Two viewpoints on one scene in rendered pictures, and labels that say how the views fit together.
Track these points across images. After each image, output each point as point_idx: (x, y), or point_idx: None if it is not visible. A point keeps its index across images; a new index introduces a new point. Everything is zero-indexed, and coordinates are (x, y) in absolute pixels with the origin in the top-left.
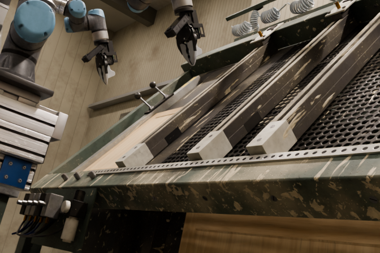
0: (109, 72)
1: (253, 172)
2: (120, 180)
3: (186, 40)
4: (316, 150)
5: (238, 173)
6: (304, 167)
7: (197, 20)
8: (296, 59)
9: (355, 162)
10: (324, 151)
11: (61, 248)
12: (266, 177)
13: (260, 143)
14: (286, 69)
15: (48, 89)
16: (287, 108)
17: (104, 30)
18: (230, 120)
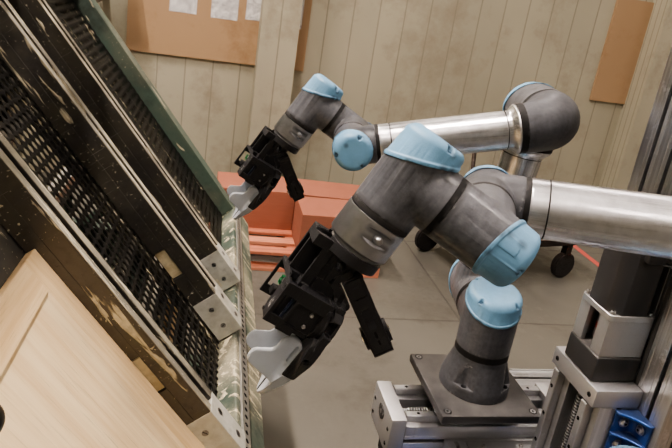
0: (272, 341)
1: (248, 293)
2: (258, 434)
3: (254, 183)
4: (238, 256)
5: (249, 301)
6: (246, 270)
7: (254, 140)
8: (98, 127)
9: (244, 253)
10: (239, 254)
11: None
12: (251, 289)
13: (238, 271)
14: (121, 156)
15: (418, 354)
16: (203, 228)
17: None
18: (202, 266)
